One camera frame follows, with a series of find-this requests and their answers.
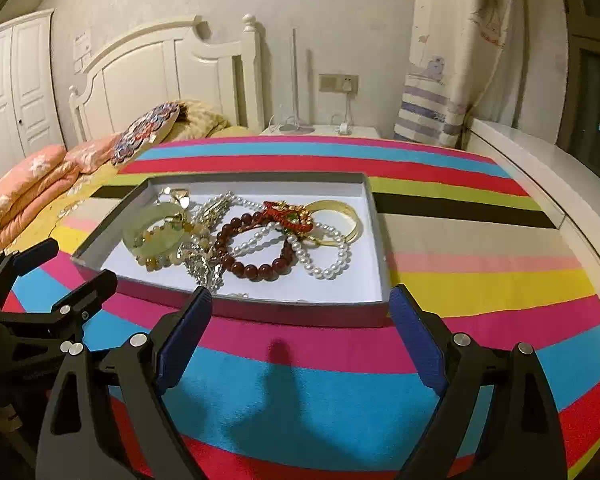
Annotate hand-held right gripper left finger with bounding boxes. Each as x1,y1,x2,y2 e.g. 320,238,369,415
35,286,214,480

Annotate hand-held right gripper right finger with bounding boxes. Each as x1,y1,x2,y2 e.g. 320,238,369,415
389,283,567,480

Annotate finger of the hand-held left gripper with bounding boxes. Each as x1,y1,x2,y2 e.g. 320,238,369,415
0,269,119,348
0,238,61,306

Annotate amber bead bracelet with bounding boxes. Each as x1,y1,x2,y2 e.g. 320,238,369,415
134,222,216,272

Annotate silver chain necklace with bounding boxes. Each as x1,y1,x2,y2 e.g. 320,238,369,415
177,192,241,295

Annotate white jewelry box tray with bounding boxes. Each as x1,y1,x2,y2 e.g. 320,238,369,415
70,172,393,330

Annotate white pearl necklace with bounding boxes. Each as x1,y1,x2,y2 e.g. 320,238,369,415
227,195,353,281

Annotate red and gold brooch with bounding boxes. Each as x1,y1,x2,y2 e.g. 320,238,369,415
262,201,315,236

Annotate green jade bangle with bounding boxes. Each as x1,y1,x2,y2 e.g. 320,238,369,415
122,203,193,257

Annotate pink quilt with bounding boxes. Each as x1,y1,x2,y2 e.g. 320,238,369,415
0,132,126,256

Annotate colourful striped blanket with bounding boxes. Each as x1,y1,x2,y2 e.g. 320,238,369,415
0,135,600,480

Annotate gold bangle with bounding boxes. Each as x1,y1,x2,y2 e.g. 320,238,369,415
305,200,363,247

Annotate patterned pillow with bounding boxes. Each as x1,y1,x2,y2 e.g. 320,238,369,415
111,102,183,167

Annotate white wardrobe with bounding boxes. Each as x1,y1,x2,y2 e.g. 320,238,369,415
0,9,66,191

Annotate tan fluffy blanket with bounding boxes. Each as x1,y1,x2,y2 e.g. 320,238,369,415
172,100,231,143

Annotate white bed headboard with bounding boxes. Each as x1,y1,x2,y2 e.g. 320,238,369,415
69,14,266,143

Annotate white window sill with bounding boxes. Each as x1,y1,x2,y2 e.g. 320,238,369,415
467,119,600,301

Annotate white nightstand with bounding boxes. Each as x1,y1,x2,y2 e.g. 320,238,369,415
259,124,381,140

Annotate white lamp stand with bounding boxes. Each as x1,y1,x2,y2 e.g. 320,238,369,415
279,27,315,135

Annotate printed curtain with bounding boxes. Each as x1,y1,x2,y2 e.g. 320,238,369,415
394,0,518,150

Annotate dark red bead bracelet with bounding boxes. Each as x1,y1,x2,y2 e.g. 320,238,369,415
214,211,295,283

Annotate white charger plug with cable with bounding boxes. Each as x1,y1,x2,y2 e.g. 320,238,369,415
330,76,355,135

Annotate wall socket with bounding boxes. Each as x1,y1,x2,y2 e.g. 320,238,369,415
318,73,359,95

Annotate dark window frame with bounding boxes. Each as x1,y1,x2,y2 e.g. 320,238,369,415
560,0,600,186

